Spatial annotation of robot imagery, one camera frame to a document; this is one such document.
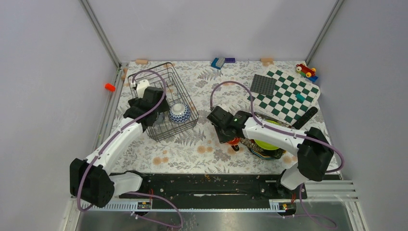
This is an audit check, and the orange cup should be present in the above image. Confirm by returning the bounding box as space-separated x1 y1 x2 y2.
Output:
227 138 241 152

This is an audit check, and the green utensil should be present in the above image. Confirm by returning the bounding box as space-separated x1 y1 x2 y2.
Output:
254 140 279 151

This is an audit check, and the black square plate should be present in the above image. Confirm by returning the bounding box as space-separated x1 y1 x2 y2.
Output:
240 112 288 160

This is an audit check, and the grey cup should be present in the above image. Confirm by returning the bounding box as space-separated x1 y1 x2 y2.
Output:
153 113 166 127

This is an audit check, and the blue dotted plate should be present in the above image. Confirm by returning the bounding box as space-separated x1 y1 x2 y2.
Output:
248 148 276 160

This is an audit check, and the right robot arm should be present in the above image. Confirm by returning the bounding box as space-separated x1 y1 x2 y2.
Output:
207 106 333 198

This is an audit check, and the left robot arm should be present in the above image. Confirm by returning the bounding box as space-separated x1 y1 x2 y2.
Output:
69 87 169 211

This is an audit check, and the blue white patterned bowl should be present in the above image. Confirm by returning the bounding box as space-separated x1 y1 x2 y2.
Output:
169 103 191 123

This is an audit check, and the tan wooden block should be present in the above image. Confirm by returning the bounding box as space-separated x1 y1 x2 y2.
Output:
260 57 274 63
135 59 149 65

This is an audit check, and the grey lego baseplate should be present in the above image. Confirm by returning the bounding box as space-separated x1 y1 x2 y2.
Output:
250 74 277 96

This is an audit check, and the blue grey lego brick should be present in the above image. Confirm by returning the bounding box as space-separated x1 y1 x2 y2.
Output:
211 57 225 70

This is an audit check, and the purple lego brick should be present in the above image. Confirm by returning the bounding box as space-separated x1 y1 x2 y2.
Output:
225 58 236 63

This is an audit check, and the green white checkerboard mat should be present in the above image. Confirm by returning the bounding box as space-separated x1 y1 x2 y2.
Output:
248 66 320 125

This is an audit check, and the teal small block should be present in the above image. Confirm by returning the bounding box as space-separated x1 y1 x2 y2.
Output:
295 93 305 103

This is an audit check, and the colourful toy car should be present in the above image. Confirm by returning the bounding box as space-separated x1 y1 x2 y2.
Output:
296 64 319 83

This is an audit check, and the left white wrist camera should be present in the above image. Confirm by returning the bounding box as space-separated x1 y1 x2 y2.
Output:
130 79 150 98

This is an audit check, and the orange red wall button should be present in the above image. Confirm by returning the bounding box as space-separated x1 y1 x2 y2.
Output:
104 83 116 92

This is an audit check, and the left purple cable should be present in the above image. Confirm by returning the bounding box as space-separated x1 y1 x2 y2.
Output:
76 69 185 229

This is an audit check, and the purple cable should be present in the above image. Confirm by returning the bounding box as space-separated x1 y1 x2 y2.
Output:
209 81 345 230
76 69 185 229

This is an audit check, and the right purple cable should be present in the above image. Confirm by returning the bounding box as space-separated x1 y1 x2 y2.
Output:
209 81 345 230

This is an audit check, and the black wire dish rack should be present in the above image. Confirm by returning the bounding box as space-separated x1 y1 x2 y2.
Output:
126 62 199 141

